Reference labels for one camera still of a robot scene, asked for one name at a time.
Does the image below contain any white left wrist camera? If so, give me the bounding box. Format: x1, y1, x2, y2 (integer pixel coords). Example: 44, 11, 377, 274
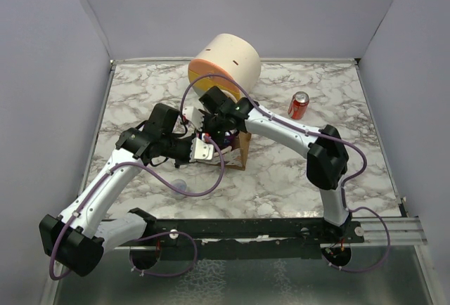
190, 137, 215, 162

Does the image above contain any cream cylindrical drawer cabinet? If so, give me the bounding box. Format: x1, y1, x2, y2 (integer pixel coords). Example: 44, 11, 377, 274
188, 34, 262, 102

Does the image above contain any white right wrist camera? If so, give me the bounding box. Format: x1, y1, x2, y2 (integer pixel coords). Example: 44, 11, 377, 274
181, 106, 205, 130

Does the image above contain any small clear plastic cup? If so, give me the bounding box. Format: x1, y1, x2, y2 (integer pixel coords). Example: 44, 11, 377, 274
171, 179, 188, 200

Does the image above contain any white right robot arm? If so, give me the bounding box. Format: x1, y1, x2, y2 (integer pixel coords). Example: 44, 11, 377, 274
199, 86, 351, 242

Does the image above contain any red soda can far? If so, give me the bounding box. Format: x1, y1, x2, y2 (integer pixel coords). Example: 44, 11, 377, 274
288, 91, 309, 120

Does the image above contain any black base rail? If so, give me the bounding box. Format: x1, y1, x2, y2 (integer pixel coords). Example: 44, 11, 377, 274
129, 208, 364, 260

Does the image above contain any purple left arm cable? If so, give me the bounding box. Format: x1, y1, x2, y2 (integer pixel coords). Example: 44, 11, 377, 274
49, 136, 226, 280

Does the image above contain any brown canvas bag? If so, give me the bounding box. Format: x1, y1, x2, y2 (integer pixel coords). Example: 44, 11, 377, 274
188, 130, 252, 171

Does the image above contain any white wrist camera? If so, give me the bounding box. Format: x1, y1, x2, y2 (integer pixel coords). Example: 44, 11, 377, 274
181, 106, 205, 130
190, 137, 215, 162

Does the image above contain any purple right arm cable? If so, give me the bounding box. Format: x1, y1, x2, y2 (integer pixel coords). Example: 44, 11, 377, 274
181, 74, 393, 276

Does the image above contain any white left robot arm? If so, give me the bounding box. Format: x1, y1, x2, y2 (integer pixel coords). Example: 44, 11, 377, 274
39, 103, 193, 280

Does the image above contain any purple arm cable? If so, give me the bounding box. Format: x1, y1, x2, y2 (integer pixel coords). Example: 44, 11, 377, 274
49, 136, 226, 280
181, 74, 393, 276

